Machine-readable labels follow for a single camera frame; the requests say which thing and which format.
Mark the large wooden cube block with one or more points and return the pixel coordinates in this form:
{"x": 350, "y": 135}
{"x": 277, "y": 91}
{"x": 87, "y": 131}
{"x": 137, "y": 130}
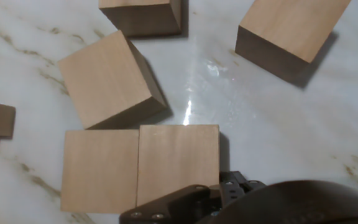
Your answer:
{"x": 179, "y": 161}
{"x": 138, "y": 15}
{"x": 99, "y": 171}
{"x": 104, "y": 81}
{"x": 291, "y": 28}

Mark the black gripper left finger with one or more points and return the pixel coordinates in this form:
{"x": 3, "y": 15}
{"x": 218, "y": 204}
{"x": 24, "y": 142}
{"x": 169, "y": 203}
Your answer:
{"x": 179, "y": 205}

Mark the marble pattern table mat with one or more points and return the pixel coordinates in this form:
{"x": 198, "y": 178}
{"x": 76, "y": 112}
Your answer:
{"x": 275, "y": 124}

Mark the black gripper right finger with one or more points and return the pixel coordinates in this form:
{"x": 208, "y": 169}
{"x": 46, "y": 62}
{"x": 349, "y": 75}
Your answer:
{"x": 255, "y": 185}

